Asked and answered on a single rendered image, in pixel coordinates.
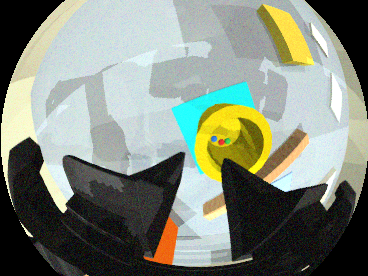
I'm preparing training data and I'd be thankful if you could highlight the orange flat bar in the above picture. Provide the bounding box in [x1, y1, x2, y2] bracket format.
[203, 129, 309, 221]

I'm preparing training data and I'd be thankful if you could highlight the white flat box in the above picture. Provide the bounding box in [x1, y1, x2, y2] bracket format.
[319, 167, 336, 203]

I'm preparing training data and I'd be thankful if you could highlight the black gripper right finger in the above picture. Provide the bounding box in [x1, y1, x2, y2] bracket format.
[221, 158, 328, 262]

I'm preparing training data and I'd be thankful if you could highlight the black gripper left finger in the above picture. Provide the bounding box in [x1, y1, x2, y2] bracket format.
[63, 151, 187, 259]

